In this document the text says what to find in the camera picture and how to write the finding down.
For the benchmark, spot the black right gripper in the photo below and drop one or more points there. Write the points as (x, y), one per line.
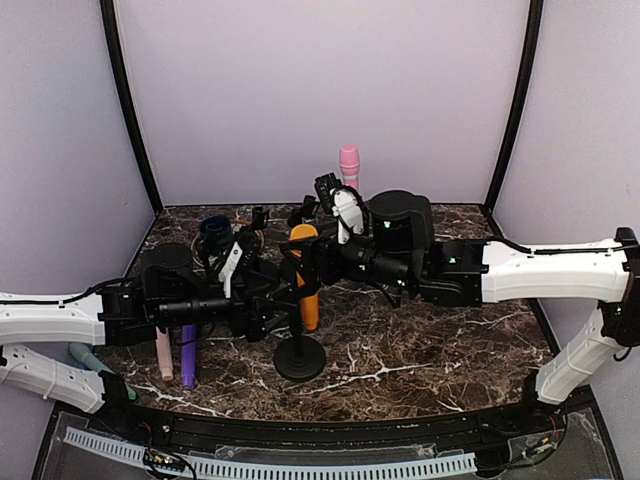
(324, 246)

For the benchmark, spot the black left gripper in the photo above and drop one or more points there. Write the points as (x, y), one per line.
(253, 327)

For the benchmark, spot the black stand of beige microphone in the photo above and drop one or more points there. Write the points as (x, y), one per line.
(303, 213)

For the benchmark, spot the black stand of blue microphone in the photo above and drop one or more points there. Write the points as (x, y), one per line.
(259, 219)

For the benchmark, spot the black stand of orange microphone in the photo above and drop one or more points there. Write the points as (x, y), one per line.
(298, 358)

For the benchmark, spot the purple microphone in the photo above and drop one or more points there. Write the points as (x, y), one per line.
(189, 356)

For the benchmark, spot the pink microphone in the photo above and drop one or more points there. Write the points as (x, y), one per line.
(349, 162)

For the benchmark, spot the beige microphone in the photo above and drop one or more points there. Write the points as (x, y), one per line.
(164, 356)

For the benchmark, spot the green microphone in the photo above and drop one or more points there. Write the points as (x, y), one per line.
(83, 354)

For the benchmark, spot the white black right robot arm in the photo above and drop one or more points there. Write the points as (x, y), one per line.
(389, 242)

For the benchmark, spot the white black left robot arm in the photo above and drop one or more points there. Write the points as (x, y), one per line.
(166, 293)

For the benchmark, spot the dark blue mug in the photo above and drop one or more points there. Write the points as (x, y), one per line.
(215, 229)

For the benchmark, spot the floral patterned saucer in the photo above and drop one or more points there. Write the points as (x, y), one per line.
(200, 251)

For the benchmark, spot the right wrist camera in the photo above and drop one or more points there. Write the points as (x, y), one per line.
(324, 187)

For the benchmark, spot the white slotted cable duct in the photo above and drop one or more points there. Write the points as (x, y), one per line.
(202, 467)

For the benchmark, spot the black front rail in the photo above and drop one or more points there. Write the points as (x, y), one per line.
(486, 430)

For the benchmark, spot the black left corner post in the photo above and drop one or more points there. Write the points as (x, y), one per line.
(126, 101)

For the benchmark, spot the black corner post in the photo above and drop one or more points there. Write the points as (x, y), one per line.
(126, 101)
(523, 78)

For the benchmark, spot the black right corner post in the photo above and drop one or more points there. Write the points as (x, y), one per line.
(523, 78)

